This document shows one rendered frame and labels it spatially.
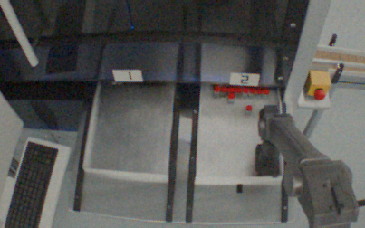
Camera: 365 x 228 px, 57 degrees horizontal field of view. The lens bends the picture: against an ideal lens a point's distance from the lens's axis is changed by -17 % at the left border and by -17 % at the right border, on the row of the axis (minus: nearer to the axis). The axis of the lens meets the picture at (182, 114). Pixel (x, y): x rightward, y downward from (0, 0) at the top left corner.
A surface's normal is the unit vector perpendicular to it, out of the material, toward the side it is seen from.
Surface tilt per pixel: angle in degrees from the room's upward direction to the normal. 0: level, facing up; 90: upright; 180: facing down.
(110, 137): 0
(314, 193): 28
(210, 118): 0
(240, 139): 0
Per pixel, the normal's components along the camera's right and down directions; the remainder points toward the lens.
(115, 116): -0.04, -0.47
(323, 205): -0.04, -0.83
